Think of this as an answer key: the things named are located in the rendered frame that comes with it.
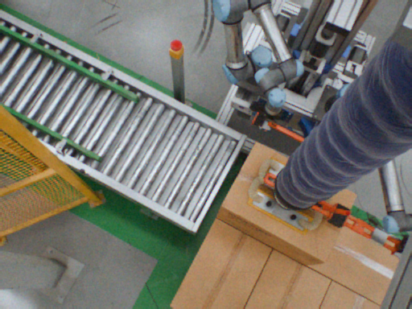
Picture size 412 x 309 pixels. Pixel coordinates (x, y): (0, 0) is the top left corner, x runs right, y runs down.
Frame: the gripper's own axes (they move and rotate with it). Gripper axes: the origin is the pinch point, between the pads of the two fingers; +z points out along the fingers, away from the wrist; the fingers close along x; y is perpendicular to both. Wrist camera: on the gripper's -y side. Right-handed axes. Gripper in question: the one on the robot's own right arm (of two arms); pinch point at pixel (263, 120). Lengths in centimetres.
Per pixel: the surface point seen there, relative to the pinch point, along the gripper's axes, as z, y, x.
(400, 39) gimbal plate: -163, 20, -40
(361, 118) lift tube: -121, 26, -35
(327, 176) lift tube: -77, 31, -37
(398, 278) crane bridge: -176, 29, -77
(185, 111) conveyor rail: 60, -50, 4
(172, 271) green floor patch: 120, -11, -88
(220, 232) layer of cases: 66, 7, -54
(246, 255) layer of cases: 67, 28, -58
